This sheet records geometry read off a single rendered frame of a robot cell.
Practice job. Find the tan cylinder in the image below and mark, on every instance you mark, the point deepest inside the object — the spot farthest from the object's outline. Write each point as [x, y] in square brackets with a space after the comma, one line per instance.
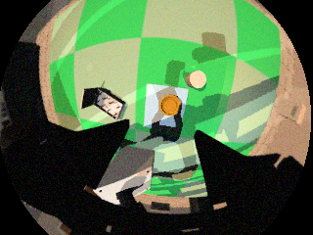
[196, 79]

